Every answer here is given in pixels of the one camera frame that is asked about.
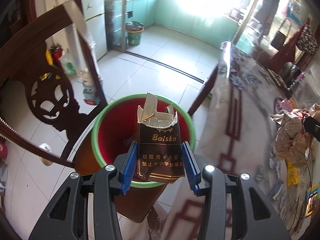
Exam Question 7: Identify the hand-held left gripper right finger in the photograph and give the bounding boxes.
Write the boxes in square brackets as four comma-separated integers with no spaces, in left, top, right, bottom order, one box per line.
[181,142,292,240]

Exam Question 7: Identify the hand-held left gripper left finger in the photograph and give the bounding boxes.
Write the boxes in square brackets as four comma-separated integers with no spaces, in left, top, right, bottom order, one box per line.
[29,142,137,240]

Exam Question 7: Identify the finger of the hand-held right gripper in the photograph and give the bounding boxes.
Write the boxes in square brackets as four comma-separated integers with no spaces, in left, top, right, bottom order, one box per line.
[304,116,320,140]

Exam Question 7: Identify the brown paper wrapper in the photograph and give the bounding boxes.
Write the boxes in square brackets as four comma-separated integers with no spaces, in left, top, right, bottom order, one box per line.
[270,104,320,168]

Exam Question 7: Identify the brown cigarette pack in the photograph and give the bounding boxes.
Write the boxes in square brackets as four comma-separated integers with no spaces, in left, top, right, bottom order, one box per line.
[136,92,186,184]

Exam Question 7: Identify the red bucket green rim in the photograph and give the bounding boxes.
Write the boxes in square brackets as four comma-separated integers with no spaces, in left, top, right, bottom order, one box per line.
[91,94,196,188]

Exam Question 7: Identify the yellow packet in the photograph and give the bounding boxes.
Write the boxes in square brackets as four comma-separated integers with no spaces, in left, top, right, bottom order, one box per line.
[286,159,300,187]

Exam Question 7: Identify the dark containers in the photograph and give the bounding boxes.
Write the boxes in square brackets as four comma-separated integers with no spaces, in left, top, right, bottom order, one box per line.
[287,65,305,90]

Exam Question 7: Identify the patterned tablecloth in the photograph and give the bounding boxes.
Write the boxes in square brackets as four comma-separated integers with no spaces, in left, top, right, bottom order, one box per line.
[147,41,320,240]

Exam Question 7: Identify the blue orange packet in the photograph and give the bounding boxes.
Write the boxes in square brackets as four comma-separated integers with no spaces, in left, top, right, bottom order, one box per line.
[305,184,320,220]

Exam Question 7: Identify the red hanging garment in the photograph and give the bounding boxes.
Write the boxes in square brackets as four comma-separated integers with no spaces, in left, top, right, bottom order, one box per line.
[270,30,304,68]

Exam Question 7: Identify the white plastic object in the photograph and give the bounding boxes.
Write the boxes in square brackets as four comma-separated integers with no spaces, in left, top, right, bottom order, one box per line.
[39,143,54,166]

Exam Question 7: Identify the patterned hanging bag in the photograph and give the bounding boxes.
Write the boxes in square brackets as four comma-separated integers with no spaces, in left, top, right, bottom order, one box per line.
[297,25,319,54]

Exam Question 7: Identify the black hanging bag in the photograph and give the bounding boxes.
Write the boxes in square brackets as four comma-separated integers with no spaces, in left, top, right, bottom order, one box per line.
[271,30,287,49]

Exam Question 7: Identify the white thermos flask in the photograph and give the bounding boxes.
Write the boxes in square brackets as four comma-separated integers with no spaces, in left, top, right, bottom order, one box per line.
[82,70,97,85]

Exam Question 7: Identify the white blue hanging bag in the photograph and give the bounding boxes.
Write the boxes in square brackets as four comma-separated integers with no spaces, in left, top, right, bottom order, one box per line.
[287,0,303,25]

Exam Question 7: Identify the glass sliding door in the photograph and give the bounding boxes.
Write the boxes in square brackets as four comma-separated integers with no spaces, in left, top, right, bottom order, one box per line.
[231,0,278,55]

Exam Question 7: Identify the green white plastic jug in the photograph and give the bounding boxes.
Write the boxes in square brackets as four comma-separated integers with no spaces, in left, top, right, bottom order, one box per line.
[61,51,77,77]

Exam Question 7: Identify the dark hanging coat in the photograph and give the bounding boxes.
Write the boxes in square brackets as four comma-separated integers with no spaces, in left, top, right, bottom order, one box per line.
[257,0,280,34]

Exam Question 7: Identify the small cardboard boxes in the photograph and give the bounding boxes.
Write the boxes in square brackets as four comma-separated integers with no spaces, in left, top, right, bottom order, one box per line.
[0,160,7,193]

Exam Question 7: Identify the green bucket with bag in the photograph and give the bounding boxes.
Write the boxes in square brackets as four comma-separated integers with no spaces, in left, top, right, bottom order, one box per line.
[125,21,145,47]

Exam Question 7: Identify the red fire extinguisher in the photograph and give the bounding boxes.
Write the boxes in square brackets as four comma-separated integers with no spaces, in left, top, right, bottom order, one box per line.
[51,45,63,68]

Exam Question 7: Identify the yellow plastic tool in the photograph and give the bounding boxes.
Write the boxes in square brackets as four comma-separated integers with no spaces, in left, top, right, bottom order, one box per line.
[45,49,54,67]

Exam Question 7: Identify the pale green refrigerator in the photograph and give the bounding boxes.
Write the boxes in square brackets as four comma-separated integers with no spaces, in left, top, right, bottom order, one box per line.
[64,0,108,60]

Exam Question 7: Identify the green kitchen cabinets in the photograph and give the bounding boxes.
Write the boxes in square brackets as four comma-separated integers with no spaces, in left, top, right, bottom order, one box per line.
[105,0,240,53]

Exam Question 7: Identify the dark carved wooden chair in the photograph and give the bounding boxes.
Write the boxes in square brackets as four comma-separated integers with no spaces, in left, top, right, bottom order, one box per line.
[0,0,165,224]

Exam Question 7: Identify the white cloth strap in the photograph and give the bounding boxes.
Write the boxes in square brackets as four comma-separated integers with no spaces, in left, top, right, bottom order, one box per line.
[61,0,97,53]

